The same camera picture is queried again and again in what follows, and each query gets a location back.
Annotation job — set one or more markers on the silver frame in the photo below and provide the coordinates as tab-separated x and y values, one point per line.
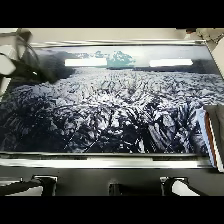
100	163

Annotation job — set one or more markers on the white garment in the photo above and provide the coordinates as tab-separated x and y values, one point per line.
217	154

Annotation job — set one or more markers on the orange-brown garment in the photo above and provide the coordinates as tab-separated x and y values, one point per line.
209	133

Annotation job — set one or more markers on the dark grey garment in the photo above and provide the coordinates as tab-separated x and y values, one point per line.
216	109

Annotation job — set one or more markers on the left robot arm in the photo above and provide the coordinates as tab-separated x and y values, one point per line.
6	65

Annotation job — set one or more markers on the light blue garment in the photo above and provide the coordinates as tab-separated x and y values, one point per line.
201	126

